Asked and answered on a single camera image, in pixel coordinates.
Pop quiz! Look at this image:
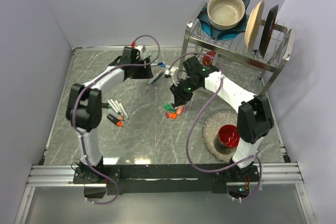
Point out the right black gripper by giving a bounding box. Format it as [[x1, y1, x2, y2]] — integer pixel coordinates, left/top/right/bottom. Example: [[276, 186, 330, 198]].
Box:
[[170, 78, 201, 108]]

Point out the green highlighter cap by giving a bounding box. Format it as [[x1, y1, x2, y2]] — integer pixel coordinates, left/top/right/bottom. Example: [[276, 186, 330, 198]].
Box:
[[164, 104, 171, 110]]

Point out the orange highlighter cap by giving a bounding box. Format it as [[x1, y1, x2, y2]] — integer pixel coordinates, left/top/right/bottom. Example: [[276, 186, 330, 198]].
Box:
[[169, 112, 177, 119]]

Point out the dark blue pen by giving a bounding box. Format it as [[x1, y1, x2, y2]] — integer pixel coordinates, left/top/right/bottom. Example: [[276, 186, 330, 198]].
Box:
[[151, 73, 163, 84]]

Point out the green capped marker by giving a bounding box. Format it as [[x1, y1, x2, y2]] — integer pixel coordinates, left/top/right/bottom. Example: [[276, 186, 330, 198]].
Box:
[[110, 99, 123, 115], [107, 99, 119, 113]]

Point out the black green highlighter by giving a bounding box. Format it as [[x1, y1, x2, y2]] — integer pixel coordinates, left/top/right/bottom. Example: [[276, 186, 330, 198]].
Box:
[[102, 103, 110, 109]]

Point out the black orange highlighter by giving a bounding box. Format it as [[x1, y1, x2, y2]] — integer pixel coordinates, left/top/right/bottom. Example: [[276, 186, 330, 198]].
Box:
[[107, 114, 123, 127]]

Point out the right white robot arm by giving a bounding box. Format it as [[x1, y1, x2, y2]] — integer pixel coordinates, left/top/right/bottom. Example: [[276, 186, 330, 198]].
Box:
[[165, 56, 274, 181]]

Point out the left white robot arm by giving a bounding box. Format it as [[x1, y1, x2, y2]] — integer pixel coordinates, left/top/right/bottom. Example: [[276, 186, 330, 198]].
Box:
[[66, 46, 153, 183]]

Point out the blue capped white marker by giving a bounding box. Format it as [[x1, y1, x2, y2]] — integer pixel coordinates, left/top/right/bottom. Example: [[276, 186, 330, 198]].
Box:
[[157, 62, 166, 68]]

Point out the speckled grey plate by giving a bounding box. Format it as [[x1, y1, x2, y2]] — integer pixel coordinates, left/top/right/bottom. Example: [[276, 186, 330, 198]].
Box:
[[202, 109, 237, 163]]

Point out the small red bowl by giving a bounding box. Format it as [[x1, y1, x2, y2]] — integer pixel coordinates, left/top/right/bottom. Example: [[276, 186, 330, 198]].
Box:
[[202, 51, 217, 66]]

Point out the red black mug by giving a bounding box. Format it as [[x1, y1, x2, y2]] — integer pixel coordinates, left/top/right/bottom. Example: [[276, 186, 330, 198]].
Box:
[[213, 124, 240, 154]]

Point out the teal star shaped plate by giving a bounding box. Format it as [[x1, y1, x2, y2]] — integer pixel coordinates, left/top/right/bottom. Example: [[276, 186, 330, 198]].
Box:
[[197, 0, 250, 41]]

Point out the beige ceramic bowl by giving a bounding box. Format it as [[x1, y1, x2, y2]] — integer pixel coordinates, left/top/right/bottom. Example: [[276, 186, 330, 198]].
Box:
[[207, 0, 246, 30]]

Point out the beige plate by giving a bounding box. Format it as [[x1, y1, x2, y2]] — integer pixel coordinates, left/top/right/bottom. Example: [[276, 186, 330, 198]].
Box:
[[244, 0, 265, 52]]

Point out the black plate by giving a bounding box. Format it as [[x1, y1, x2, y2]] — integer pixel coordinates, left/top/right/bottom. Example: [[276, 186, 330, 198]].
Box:
[[258, 4, 279, 58]]

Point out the steel dish rack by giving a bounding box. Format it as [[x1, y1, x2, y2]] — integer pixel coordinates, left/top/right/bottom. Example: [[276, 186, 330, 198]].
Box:
[[181, 1, 297, 94]]

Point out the black base bar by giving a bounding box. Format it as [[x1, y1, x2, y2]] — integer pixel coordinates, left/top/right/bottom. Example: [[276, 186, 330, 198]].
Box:
[[73, 164, 259, 198]]

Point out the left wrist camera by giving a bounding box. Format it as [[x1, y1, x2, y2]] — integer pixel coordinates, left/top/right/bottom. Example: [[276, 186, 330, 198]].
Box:
[[131, 41, 146, 57]]

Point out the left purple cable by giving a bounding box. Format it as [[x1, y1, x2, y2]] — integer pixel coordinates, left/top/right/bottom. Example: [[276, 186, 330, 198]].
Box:
[[72, 34, 161, 206]]

